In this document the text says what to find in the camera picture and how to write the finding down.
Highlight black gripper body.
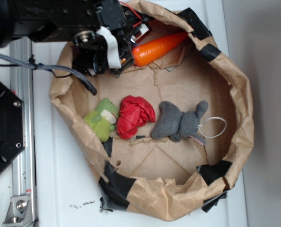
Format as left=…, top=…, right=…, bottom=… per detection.
left=72, top=0, right=152, bottom=76

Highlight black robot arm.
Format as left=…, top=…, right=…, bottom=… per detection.
left=0, top=0, right=151, bottom=75

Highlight orange toy carrot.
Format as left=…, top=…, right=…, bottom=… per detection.
left=132, top=32, right=188, bottom=67

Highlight red crumpled paper ball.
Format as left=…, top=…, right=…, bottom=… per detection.
left=117, top=96, right=156, bottom=140

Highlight green plush frog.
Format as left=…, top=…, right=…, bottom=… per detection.
left=84, top=98, right=119, bottom=142

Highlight grey plush elephant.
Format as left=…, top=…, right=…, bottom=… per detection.
left=151, top=101, right=209, bottom=146

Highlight brown paper bag bin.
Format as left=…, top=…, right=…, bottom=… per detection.
left=50, top=0, right=254, bottom=221

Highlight white tray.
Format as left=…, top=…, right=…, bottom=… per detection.
left=31, top=0, right=249, bottom=227

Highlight grey sleeved cable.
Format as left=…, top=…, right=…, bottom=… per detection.
left=0, top=50, right=98, bottom=96

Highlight aluminium rail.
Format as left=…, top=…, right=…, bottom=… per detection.
left=8, top=37, right=39, bottom=227

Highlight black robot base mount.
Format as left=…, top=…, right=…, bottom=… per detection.
left=0, top=82, right=24, bottom=175

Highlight metal corner bracket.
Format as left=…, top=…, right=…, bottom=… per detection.
left=2, top=195, right=35, bottom=227

